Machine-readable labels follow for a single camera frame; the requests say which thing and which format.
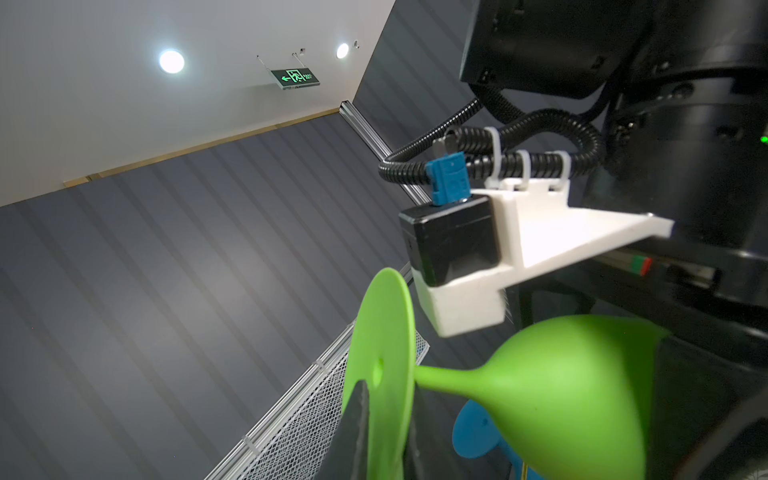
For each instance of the white mesh wall basket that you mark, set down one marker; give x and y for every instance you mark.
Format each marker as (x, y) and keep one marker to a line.
(292, 438)

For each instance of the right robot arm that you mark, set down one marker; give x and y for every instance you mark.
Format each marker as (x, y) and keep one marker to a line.
(683, 89)

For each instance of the green wine glass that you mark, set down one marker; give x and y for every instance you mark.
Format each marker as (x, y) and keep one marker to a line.
(571, 395)

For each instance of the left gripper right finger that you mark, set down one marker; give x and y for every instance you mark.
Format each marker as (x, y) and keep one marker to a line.
(426, 455)

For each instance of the blue wine glass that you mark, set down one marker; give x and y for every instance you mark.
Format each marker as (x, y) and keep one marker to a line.
(474, 435)

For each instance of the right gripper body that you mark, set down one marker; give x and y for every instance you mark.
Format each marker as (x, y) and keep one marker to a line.
(708, 415)

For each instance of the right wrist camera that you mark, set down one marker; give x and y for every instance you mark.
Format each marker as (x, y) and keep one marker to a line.
(468, 245)

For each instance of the green exit sign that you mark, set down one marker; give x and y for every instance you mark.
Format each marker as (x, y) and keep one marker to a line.
(294, 78)

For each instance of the aluminium frame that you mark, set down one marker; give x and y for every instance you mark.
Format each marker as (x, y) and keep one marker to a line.
(324, 171)

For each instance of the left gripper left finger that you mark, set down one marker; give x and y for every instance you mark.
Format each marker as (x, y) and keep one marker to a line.
(346, 458)

